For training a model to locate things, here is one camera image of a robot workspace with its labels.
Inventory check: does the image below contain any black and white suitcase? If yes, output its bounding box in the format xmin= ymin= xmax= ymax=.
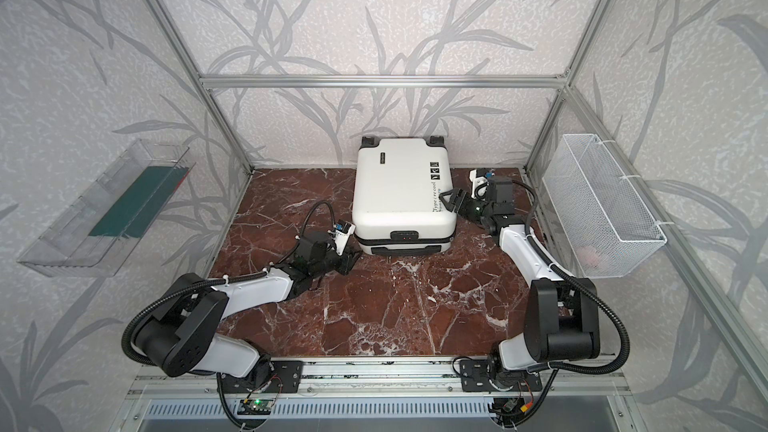
xmin=352 ymin=136 xmax=457 ymax=257

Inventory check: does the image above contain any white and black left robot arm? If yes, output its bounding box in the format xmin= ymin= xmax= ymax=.
xmin=121 ymin=221 xmax=361 ymax=385

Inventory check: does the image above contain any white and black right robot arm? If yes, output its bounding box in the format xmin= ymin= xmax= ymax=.
xmin=438 ymin=172 xmax=600 ymax=372

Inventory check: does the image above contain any pink object in basket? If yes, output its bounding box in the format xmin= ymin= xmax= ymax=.
xmin=576 ymin=246 xmax=608 ymax=274

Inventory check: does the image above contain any left green circuit board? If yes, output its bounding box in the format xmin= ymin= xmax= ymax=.
xmin=237 ymin=398 xmax=275 ymax=416

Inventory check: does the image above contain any green board in shelf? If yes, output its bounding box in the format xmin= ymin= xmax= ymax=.
xmin=88 ymin=166 xmax=190 ymax=239

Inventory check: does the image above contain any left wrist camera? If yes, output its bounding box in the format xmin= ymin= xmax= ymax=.
xmin=333 ymin=220 xmax=355 ymax=256

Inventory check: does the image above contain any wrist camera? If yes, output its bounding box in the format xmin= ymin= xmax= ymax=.
xmin=469 ymin=168 xmax=494 ymax=199
xmin=333 ymin=220 xmax=355 ymax=256

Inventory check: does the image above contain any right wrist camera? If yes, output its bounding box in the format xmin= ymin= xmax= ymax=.
xmin=469 ymin=168 xmax=494 ymax=199

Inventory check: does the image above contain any white wire mesh basket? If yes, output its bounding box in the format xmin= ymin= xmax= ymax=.
xmin=543 ymin=134 xmax=667 ymax=280

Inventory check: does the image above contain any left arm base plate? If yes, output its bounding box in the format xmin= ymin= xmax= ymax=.
xmin=222 ymin=360 xmax=304 ymax=394

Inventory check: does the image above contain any aluminium front rail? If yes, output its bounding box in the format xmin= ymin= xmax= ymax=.
xmin=122 ymin=355 xmax=631 ymax=400

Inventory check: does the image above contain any right black corrugated cable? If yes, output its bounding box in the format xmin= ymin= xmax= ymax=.
xmin=509 ymin=179 xmax=631 ymax=430

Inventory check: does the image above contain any black corrugated cable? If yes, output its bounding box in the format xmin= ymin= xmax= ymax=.
xmin=509 ymin=179 xmax=631 ymax=430
xmin=119 ymin=199 xmax=337 ymax=430

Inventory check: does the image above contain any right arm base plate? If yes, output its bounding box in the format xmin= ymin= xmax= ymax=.
xmin=452 ymin=356 xmax=543 ymax=393

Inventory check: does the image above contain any left black corrugated cable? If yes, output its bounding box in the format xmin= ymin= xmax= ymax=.
xmin=119 ymin=199 xmax=337 ymax=430

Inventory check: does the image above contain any clear plastic wall shelf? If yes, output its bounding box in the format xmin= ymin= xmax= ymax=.
xmin=17 ymin=139 xmax=195 ymax=278

